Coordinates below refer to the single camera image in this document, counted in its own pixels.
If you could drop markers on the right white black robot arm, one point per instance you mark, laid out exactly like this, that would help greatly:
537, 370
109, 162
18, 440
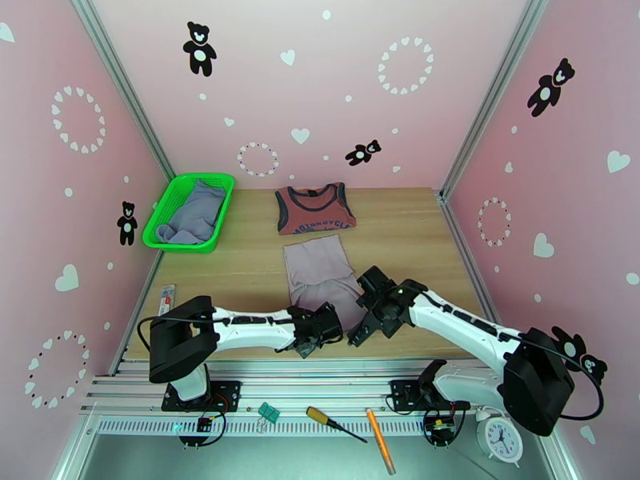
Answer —
460, 323

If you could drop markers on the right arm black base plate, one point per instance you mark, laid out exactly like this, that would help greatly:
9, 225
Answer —
400, 393

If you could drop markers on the blue-grey garment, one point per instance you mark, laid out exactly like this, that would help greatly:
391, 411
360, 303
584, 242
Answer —
197, 213

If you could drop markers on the light lilac shirt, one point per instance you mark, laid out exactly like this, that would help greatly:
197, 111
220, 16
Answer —
315, 268

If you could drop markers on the orange pen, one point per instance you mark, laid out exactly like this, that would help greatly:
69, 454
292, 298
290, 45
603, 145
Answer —
380, 438

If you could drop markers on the small white red packet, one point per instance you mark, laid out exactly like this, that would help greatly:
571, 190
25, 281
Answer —
167, 298

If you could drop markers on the aluminium frame post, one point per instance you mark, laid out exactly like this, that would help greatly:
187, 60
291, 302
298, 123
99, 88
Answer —
120, 78
495, 93

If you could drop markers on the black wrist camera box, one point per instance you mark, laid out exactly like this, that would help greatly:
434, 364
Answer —
332, 323
375, 281

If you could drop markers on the right black wrist camera box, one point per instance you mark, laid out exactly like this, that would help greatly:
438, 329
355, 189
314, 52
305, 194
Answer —
375, 281

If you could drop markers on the yellow black power connector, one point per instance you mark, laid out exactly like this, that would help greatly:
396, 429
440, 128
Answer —
440, 426

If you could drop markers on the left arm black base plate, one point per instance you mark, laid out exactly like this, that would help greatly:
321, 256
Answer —
225, 393

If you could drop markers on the left black wrist camera box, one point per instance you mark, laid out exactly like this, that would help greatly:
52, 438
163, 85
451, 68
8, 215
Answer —
332, 323

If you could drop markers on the small black connector board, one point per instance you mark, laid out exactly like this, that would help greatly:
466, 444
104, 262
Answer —
205, 424

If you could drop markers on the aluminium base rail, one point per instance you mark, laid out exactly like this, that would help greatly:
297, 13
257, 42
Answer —
310, 383

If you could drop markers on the teal binder clip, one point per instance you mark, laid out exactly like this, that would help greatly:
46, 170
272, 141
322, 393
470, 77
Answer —
269, 412

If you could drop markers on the red tank top grey trim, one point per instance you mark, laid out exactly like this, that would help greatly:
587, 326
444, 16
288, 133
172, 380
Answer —
315, 208

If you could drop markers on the green plastic mesh basket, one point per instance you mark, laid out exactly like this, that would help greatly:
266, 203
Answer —
170, 198

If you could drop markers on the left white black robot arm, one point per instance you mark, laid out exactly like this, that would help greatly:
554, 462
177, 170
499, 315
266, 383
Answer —
250, 333

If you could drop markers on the white alarm clock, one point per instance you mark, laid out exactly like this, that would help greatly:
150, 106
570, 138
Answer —
500, 438

